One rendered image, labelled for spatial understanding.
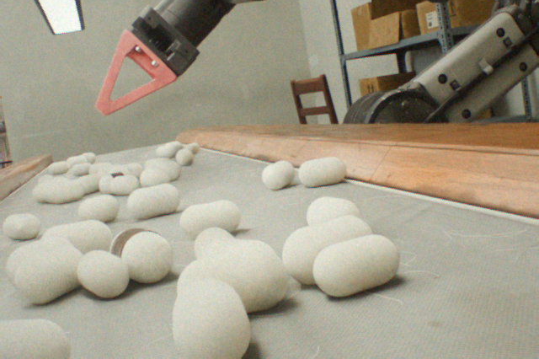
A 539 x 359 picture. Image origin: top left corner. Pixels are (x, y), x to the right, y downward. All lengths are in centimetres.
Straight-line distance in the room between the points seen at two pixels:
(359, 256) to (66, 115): 486
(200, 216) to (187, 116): 481
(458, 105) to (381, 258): 72
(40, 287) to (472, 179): 22
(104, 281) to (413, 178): 21
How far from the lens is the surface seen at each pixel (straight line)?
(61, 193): 64
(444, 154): 38
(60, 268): 27
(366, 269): 21
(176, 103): 513
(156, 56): 62
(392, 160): 44
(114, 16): 514
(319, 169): 46
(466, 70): 93
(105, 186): 63
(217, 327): 16
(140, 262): 26
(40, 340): 18
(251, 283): 20
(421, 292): 21
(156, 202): 44
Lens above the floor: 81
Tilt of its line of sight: 5 degrees down
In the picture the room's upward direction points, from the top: 9 degrees counter-clockwise
